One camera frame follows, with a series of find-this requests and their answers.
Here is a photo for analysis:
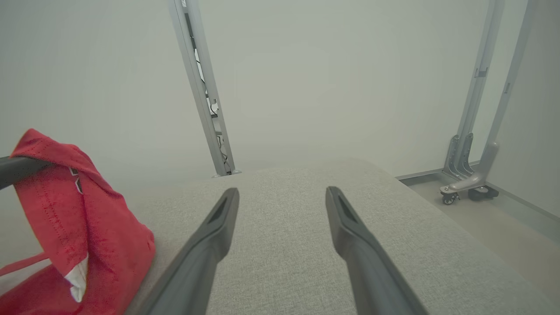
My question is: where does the grey metal frame post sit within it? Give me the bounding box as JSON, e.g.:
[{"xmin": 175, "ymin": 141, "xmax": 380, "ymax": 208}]
[{"xmin": 168, "ymin": 0, "xmax": 242, "ymax": 178}]

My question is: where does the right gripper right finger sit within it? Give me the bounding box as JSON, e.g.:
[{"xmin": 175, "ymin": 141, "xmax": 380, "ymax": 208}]
[{"xmin": 325, "ymin": 186, "xmax": 430, "ymax": 315}]

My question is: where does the grey wheeled stand leg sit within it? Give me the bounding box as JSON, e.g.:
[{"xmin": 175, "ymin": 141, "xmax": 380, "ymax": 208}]
[{"xmin": 440, "ymin": 0, "xmax": 539, "ymax": 205}]

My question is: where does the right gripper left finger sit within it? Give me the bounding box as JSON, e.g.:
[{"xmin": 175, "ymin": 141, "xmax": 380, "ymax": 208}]
[{"xmin": 140, "ymin": 187, "xmax": 240, "ymax": 315}]

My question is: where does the red white jersey shirt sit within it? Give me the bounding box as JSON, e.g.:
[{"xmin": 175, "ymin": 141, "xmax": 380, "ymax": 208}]
[{"xmin": 0, "ymin": 128, "xmax": 156, "ymax": 315}]

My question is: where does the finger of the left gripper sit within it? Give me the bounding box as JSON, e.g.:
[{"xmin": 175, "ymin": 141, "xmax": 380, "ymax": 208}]
[{"xmin": 0, "ymin": 156, "xmax": 55, "ymax": 190}]

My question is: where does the grey double rail post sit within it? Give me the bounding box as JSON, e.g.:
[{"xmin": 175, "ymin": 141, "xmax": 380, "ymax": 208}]
[{"xmin": 442, "ymin": 0, "xmax": 506, "ymax": 181}]

